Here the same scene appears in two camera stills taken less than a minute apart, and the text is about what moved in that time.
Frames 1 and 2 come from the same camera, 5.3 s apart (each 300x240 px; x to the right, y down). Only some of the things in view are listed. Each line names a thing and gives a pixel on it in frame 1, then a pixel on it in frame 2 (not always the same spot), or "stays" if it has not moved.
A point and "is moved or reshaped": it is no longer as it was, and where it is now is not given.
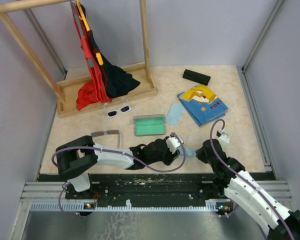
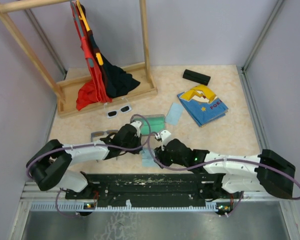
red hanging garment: (94, 90) stays
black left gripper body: (167, 157) → (134, 142)
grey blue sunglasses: (98, 133) stays
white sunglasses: (114, 113) stays
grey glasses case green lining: (149, 124) stays
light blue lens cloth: (190, 152) is moved or reshaped
